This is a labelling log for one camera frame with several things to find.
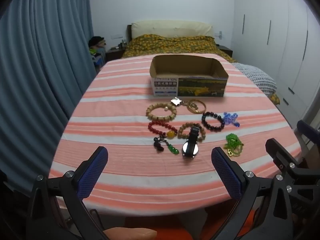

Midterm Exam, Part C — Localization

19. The yellow floral bed cover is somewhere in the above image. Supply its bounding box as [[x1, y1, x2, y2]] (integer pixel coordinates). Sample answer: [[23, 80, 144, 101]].
[[122, 34, 238, 63]]

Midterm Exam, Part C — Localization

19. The white wardrobe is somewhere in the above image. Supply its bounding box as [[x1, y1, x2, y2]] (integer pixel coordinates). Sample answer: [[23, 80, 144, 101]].
[[232, 0, 320, 133]]

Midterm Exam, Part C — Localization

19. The black wristwatch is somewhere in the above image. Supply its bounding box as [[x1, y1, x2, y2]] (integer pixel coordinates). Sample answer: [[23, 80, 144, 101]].
[[182, 127, 200, 158]]

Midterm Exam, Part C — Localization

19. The blue grey curtain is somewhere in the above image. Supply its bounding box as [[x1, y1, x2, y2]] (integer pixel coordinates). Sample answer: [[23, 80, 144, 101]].
[[0, 0, 97, 180]]

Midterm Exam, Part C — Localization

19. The silver charm keychain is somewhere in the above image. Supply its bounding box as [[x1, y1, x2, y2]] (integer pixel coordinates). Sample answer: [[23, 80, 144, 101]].
[[171, 97, 191, 107]]

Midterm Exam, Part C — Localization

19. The black bead bracelet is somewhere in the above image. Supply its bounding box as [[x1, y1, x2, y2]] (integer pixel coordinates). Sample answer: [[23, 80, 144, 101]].
[[201, 111, 225, 132]]

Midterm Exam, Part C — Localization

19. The blue crystal ornament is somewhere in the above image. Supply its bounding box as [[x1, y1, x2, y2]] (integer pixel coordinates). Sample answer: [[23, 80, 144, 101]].
[[223, 112, 241, 127]]

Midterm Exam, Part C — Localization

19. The green beaded ornament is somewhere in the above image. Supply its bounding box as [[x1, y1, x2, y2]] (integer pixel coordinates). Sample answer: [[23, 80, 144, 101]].
[[224, 134, 243, 157]]

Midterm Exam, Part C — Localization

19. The stuffed toy with black hat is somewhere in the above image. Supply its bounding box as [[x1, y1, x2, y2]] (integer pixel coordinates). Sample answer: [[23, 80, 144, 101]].
[[89, 36, 108, 68]]

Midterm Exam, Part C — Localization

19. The dark wooden nightstand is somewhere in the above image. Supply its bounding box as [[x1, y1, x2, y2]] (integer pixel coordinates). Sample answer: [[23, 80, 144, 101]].
[[105, 48, 125, 62], [217, 45, 233, 57]]

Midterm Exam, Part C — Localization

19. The gold chain bracelet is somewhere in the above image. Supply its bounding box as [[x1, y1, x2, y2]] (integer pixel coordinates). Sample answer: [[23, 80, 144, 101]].
[[186, 99, 207, 114]]

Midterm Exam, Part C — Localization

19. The printed cardboard box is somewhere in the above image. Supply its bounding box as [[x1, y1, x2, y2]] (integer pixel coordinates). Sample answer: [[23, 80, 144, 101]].
[[149, 54, 229, 98]]

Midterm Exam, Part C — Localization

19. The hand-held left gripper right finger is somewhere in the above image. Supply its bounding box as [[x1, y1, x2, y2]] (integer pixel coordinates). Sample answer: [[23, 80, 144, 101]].
[[211, 147, 294, 240]]

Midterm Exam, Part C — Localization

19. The barrel wooden bead bracelet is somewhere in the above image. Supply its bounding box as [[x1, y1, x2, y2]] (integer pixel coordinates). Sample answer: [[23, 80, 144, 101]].
[[146, 102, 177, 123]]

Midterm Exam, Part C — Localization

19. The red bead bracelet with tassel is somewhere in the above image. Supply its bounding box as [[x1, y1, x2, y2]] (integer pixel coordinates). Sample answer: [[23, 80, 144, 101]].
[[148, 120, 180, 155]]

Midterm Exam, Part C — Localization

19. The round brown bead bracelet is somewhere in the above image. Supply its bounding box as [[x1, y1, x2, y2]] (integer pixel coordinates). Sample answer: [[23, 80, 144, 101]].
[[177, 122, 206, 142]]

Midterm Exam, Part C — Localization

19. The person's left hand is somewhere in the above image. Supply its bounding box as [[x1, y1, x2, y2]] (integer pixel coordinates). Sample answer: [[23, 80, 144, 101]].
[[103, 227, 157, 240]]

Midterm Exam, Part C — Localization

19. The white knitted blanket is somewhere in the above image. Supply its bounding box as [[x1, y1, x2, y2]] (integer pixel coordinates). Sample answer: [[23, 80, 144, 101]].
[[232, 62, 278, 96]]

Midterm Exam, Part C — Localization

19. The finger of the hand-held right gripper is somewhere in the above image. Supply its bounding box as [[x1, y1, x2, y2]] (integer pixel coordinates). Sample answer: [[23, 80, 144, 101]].
[[296, 119, 320, 144], [265, 137, 320, 200]]

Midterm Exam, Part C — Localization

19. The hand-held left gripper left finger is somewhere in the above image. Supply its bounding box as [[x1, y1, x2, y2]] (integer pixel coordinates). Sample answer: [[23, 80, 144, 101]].
[[26, 146, 109, 240]]

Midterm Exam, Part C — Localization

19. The cream pillow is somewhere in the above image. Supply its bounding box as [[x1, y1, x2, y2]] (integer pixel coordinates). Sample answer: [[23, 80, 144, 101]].
[[127, 21, 215, 43]]

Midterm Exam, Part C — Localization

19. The orange white striped cloth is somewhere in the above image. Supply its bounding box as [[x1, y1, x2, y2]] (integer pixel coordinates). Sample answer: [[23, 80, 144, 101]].
[[49, 53, 302, 217]]

